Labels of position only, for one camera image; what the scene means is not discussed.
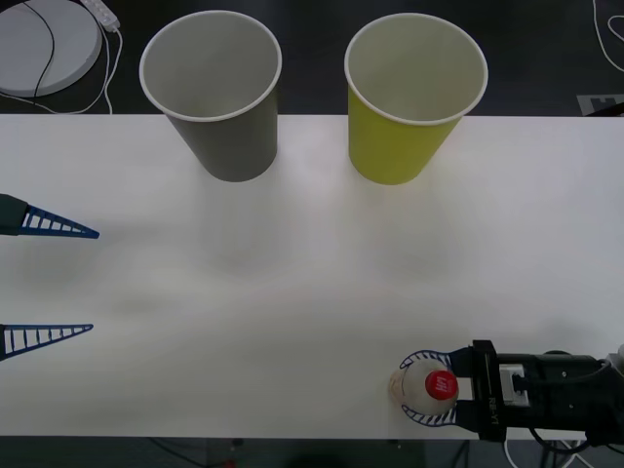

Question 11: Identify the grey plastic waste bin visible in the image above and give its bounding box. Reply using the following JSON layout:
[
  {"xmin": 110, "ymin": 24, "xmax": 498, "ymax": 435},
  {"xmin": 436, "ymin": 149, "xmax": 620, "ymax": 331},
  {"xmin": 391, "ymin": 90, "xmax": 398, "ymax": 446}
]
[{"xmin": 138, "ymin": 12, "xmax": 284, "ymax": 184}]

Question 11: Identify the thin black cable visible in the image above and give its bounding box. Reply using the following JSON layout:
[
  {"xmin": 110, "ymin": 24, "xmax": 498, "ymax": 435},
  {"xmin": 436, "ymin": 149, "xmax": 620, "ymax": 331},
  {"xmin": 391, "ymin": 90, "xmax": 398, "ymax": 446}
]
[{"xmin": 21, "ymin": 0, "xmax": 56, "ymax": 97}]

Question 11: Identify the white power strip cable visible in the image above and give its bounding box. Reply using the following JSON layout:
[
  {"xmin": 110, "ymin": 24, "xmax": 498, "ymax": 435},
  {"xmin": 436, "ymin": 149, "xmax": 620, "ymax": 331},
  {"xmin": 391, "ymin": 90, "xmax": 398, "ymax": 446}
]
[{"xmin": 0, "ymin": 26, "xmax": 124, "ymax": 116}]

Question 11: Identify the white round disc base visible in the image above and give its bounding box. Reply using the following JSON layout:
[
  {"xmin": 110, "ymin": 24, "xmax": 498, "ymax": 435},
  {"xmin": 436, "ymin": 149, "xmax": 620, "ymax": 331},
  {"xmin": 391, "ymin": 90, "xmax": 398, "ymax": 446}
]
[{"xmin": 0, "ymin": 0, "xmax": 103, "ymax": 98}]

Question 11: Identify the clear bottle with red cap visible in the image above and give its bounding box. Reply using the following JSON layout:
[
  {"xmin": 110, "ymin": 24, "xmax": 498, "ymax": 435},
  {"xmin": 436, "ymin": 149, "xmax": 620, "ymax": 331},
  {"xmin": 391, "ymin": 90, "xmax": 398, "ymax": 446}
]
[{"xmin": 388, "ymin": 358, "xmax": 460, "ymax": 415}]

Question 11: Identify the grey printed marker sheet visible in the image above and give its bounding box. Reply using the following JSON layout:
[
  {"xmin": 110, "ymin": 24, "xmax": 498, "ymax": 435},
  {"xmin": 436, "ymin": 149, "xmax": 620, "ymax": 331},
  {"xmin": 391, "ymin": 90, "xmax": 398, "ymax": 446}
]
[{"xmin": 577, "ymin": 94, "xmax": 624, "ymax": 117}]

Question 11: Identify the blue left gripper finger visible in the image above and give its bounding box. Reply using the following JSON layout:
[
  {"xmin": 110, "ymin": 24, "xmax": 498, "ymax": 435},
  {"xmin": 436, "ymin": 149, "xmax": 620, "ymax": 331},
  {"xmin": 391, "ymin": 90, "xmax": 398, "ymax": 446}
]
[
  {"xmin": 0, "ymin": 193, "xmax": 101, "ymax": 240},
  {"xmin": 0, "ymin": 323, "xmax": 95, "ymax": 363}
]

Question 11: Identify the yellow-green plastic waste bin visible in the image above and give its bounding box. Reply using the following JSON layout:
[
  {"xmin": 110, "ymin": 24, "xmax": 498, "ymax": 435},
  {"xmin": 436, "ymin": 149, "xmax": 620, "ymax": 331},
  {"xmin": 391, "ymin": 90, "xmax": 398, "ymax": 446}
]
[{"xmin": 343, "ymin": 13, "xmax": 489, "ymax": 186}]

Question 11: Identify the white power strip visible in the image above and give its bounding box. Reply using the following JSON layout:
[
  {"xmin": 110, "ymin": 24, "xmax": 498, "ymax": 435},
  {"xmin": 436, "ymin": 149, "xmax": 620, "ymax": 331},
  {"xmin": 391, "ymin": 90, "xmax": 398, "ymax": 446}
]
[{"xmin": 80, "ymin": 0, "xmax": 121, "ymax": 31}]

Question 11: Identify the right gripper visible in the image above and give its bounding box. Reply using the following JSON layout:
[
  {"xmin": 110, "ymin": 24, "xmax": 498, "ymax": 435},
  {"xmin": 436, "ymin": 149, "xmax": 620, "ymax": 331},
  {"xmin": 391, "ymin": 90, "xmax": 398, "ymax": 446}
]
[{"xmin": 399, "ymin": 339, "xmax": 536, "ymax": 443}]

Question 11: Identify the white looped cable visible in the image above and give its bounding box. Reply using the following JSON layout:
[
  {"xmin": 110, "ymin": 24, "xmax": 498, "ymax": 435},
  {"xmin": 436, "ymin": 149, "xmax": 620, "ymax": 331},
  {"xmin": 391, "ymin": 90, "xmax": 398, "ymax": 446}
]
[{"xmin": 592, "ymin": 0, "xmax": 624, "ymax": 72}]

